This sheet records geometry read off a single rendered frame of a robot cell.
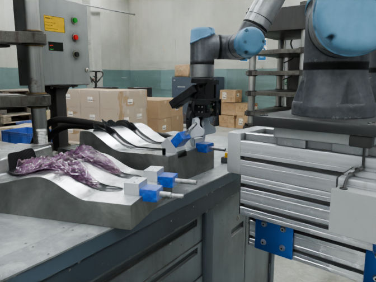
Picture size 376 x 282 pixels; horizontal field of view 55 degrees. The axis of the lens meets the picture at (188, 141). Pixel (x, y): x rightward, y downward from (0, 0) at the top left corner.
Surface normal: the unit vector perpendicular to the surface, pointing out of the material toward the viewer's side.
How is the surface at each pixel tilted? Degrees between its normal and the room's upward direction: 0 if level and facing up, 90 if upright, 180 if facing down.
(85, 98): 92
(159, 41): 90
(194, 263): 90
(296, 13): 90
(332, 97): 72
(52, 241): 0
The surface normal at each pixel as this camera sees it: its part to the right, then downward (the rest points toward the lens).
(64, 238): 0.00, -0.98
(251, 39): 0.14, 0.18
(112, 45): 0.80, 0.11
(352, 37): -0.24, 0.29
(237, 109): -0.50, 0.11
